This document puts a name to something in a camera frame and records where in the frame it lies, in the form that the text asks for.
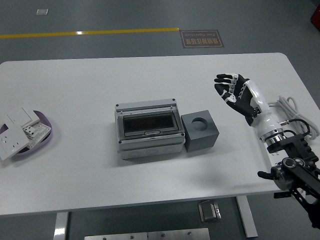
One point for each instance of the white and black robot right hand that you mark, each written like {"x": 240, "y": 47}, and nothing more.
{"x": 262, "y": 120}

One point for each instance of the grey junction box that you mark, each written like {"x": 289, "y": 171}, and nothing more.
{"x": 150, "y": 143}

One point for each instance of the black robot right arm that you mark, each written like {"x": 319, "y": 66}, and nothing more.
{"x": 300, "y": 147}

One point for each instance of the grey cube with round hole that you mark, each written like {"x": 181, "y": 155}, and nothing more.
{"x": 200, "y": 142}

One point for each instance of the grey metal box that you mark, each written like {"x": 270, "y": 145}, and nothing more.
{"x": 208, "y": 211}

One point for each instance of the white power strip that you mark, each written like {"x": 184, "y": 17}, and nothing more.
{"x": 277, "y": 155}

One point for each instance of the black table control panel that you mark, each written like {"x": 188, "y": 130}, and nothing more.
{"x": 282, "y": 194}

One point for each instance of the white table leg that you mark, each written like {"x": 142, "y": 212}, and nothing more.
{"x": 60, "y": 226}
{"x": 247, "y": 217}

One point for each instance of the brown floor sign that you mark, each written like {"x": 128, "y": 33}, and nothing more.
{"x": 202, "y": 38}

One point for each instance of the red object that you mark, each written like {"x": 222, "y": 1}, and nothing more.
{"x": 316, "y": 16}

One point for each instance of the yellow floor tape line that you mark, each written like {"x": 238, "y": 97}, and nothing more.
{"x": 100, "y": 32}

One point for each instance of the purple tray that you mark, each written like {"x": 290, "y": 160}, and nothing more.
{"x": 40, "y": 115}

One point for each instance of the small white socket module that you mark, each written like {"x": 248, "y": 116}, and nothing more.
{"x": 30, "y": 130}

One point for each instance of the small metal floor plate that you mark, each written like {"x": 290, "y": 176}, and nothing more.
{"x": 42, "y": 11}

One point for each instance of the grey metal base plate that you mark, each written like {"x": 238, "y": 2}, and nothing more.
{"x": 116, "y": 236}
{"x": 178, "y": 235}

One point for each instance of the white light switch plate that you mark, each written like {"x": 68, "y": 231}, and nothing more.
{"x": 20, "y": 116}

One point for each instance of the white wall socket plate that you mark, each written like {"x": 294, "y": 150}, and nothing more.
{"x": 12, "y": 145}

